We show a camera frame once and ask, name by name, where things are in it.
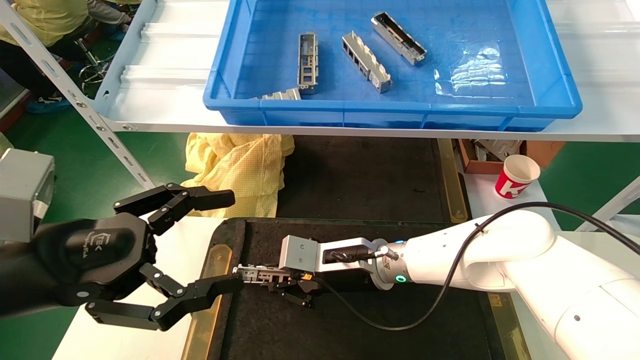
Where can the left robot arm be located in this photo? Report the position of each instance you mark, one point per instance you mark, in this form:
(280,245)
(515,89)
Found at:
(15,280)

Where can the red paper cup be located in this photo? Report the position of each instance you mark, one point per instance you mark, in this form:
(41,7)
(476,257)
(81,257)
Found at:
(515,180)

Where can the cardboard box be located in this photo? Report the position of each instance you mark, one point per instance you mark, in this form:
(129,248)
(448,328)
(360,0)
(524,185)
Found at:
(542,150)

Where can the person with grey sleeve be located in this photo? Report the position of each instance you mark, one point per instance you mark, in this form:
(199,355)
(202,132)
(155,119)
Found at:
(107,12)

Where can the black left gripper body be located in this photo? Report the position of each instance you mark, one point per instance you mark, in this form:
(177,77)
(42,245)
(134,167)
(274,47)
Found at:
(95,255)

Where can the person in yellow gown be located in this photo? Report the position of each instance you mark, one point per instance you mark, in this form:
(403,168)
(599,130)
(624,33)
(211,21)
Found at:
(45,20)

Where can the dark channel metal part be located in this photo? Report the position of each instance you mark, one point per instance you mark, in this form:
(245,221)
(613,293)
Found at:
(400,40)

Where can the rolling stool base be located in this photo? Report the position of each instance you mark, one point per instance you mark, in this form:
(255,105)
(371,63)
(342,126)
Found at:
(86,51)

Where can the silver port cage part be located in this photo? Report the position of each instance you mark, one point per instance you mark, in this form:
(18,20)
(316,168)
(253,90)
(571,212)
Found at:
(365,60)

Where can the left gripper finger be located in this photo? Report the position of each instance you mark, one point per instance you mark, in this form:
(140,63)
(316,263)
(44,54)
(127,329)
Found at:
(190,197)
(200,295)

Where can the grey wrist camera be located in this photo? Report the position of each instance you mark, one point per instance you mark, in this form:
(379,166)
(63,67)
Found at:
(299,254)
(22,190)

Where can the metal shield part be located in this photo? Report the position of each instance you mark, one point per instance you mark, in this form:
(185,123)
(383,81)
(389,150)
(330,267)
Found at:
(255,274)

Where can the blue shoe cover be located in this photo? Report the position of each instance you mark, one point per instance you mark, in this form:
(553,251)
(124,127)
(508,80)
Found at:
(47,105)

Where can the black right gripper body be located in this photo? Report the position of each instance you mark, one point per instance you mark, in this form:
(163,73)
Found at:
(360,250)

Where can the grey metal cage part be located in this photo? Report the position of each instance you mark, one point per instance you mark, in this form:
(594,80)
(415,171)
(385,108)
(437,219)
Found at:
(307,65)

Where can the clear plastic film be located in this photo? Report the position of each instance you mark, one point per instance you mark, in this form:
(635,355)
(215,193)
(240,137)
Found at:
(475,70)

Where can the blue plastic bin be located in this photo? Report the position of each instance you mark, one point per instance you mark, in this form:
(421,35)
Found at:
(280,50)

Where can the black mat with yellow edge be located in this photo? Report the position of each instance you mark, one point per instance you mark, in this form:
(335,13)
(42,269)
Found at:
(360,180)

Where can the grey metal scrap pieces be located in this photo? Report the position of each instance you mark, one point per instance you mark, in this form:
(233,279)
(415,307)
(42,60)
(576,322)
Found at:
(495,149)

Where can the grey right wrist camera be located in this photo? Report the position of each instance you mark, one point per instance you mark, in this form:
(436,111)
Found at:
(299,254)

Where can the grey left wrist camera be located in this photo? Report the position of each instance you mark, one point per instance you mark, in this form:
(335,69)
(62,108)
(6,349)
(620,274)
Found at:
(22,190)

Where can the yellow garment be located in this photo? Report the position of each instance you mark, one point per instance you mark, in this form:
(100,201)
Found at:
(240,170)

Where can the white ridged plastic sheet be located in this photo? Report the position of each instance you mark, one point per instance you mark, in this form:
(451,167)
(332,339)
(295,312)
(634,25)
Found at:
(170,45)

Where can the grey metal shelf rack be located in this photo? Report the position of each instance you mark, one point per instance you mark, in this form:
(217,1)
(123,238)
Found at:
(165,107)

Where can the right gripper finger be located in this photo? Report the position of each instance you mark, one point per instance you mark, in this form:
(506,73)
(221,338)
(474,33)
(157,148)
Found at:
(300,297)

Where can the silver metal bracket part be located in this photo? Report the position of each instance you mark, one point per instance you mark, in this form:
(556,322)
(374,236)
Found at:
(282,95)

